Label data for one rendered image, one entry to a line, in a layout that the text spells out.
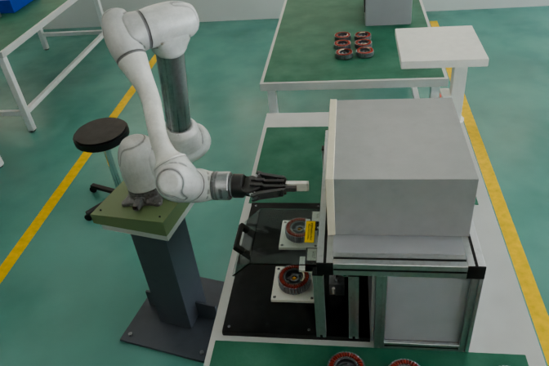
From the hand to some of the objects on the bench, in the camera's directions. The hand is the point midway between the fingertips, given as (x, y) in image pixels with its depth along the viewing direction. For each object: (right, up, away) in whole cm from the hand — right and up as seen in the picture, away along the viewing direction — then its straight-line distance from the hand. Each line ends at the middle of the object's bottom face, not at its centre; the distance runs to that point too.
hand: (296, 185), depth 157 cm
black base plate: (+3, -30, +32) cm, 44 cm away
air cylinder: (+14, -35, +19) cm, 43 cm away
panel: (+27, -28, +27) cm, 48 cm away
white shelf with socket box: (+70, +23, +97) cm, 121 cm away
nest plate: (0, -36, +21) cm, 41 cm away
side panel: (+38, -49, 0) cm, 62 cm away
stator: (0, -34, +21) cm, 40 cm away
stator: (+14, -55, -5) cm, 57 cm away
